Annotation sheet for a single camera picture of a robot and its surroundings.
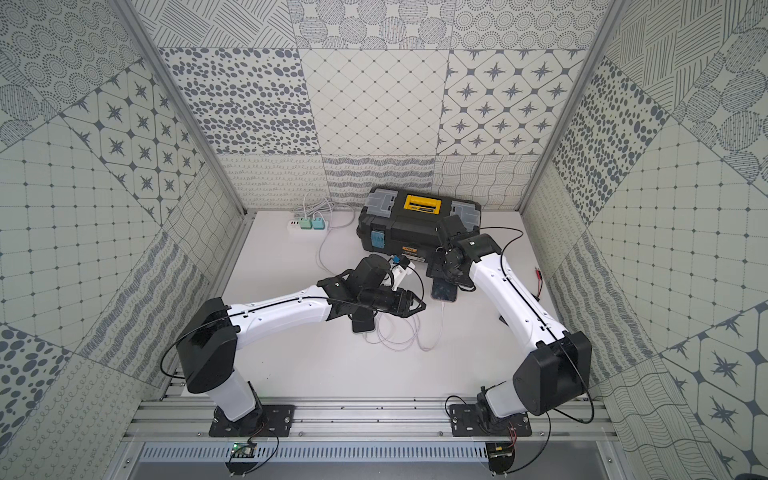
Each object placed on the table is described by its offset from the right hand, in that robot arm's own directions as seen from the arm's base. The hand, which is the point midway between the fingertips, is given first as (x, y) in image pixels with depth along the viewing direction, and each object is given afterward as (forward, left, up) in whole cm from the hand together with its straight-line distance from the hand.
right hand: (447, 275), depth 81 cm
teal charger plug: (+30, +44, -11) cm, 55 cm away
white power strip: (+30, +54, -14) cm, 64 cm away
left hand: (-5, +8, -1) cm, 10 cm away
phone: (-7, +25, -18) cm, 31 cm away
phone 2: (-4, +1, -2) cm, 4 cm away
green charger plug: (+29, +48, -11) cm, 58 cm away
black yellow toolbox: (+21, +12, -1) cm, 24 cm away
